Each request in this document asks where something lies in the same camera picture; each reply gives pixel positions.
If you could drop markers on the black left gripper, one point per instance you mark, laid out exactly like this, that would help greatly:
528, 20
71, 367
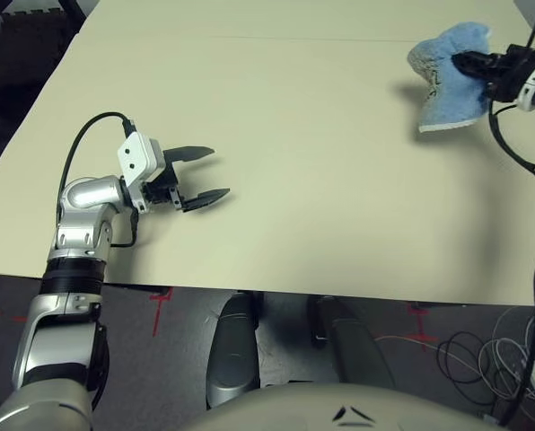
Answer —
160, 188

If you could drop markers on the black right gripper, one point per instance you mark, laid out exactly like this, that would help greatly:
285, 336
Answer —
514, 72

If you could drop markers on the blue terry rag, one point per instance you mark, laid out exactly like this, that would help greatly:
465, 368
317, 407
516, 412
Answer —
451, 103

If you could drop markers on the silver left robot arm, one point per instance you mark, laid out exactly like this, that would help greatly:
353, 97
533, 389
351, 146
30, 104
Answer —
70, 233

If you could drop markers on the red floor tape mark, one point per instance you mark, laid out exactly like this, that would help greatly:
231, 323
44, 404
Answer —
422, 330
160, 310

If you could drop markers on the grey left robot leg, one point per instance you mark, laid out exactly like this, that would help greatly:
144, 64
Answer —
231, 350

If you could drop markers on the grey robot leg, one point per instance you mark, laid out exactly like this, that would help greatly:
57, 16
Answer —
353, 350
231, 350

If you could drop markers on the black foam floor mat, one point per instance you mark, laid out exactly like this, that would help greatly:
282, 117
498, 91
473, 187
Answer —
11, 58

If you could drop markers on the grey right robot leg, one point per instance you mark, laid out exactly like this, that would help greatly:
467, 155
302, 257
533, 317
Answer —
353, 350

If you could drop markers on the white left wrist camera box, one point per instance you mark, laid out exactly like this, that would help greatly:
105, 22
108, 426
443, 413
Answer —
137, 157

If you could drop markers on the black furniture frame bar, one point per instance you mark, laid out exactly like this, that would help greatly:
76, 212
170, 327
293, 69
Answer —
72, 10

